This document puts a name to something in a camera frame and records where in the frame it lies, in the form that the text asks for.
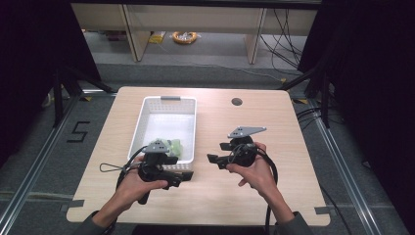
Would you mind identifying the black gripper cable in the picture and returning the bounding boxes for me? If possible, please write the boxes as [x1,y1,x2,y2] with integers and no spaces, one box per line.
[115,145,149,191]
[228,143,280,235]

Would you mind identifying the aluminium floor rail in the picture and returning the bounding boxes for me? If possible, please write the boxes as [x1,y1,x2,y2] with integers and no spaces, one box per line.
[0,94,81,226]
[312,97,385,235]

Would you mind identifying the black metal stand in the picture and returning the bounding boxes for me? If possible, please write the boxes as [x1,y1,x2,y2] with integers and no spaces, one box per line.
[276,65,331,129]
[51,64,115,128]

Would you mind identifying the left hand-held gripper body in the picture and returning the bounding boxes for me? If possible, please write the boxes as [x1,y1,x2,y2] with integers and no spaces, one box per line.
[137,139,180,184]

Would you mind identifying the black floor cables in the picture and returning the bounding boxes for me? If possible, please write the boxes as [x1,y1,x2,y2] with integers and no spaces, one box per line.
[295,105,331,132]

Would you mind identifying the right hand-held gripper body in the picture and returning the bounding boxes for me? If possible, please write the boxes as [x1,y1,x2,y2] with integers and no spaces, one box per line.
[218,125,267,169]

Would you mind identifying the person's left hand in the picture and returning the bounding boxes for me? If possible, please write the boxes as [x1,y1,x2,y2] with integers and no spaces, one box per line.
[120,155,169,211]

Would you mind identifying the grey wire loop strap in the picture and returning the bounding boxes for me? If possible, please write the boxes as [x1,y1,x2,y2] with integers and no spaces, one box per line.
[99,163,127,173]

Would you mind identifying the person's right hand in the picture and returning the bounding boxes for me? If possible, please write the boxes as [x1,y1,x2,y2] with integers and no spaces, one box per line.
[225,141,279,201]

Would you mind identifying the white plastic basket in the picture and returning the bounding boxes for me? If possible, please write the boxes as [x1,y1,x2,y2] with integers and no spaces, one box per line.
[127,95,198,172]

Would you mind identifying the bundle of black hanging cables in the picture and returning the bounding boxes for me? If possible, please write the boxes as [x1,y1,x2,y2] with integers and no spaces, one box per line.
[259,8,305,71]

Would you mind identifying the thin black floor cable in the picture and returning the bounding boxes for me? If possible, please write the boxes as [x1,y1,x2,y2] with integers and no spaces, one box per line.
[318,183,354,235]

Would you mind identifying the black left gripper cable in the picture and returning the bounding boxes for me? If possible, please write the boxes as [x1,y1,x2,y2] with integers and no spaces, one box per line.
[115,145,149,191]

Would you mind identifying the yellow packet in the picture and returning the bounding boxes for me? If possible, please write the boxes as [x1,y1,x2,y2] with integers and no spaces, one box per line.
[148,30,167,45]

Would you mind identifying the plain green sock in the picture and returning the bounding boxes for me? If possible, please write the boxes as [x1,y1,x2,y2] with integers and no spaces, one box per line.
[156,138,184,158]

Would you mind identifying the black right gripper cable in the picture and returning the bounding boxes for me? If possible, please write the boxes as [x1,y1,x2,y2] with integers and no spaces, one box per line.
[228,143,280,235]

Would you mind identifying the black curtain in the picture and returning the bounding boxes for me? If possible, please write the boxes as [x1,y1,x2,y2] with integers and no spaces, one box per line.
[0,0,102,167]
[298,0,415,229]

